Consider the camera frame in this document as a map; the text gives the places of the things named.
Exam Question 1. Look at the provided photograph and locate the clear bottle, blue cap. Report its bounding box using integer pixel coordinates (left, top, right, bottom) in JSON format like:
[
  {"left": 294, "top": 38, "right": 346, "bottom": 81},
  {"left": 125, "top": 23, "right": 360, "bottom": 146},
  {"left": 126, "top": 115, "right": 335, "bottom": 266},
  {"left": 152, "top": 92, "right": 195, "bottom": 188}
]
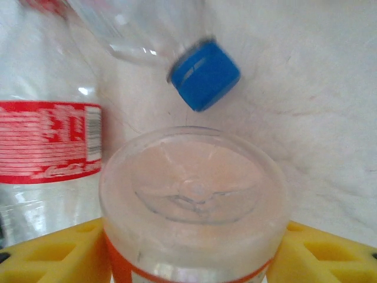
[{"left": 63, "top": 0, "right": 242, "bottom": 113}]

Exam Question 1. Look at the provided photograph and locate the clear bottle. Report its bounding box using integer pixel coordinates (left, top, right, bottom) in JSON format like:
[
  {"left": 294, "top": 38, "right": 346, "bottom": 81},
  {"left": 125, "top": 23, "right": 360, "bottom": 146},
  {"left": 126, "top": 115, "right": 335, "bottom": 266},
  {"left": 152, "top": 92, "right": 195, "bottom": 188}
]
[
  {"left": 0, "top": 0, "right": 103, "bottom": 248},
  {"left": 63, "top": 0, "right": 242, "bottom": 113},
  {"left": 98, "top": 126, "right": 291, "bottom": 283}
]

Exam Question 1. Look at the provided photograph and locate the clear bottle, red script label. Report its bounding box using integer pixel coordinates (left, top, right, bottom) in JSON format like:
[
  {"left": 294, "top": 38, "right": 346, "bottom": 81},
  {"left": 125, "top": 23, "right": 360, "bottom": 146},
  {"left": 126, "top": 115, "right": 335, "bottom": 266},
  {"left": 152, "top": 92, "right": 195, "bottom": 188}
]
[{"left": 0, "top": 0, "right": 103, "bottom": 248}]

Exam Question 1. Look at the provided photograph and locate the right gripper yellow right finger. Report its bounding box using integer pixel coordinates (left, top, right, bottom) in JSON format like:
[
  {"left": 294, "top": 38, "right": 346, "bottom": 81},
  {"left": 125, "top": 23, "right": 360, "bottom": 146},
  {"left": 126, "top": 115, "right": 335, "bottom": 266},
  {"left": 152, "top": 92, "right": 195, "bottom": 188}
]
[{"left": 266, "top": 221, "right": 377, "bottom": 283}]

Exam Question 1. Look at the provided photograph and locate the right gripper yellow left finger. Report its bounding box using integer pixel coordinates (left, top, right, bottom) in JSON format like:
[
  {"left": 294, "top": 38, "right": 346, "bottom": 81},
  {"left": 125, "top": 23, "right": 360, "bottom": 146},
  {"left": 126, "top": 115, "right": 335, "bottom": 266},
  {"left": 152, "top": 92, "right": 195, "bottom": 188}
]
[{"left": 0, "top": 218, "right": 111, "bottom": 283}]

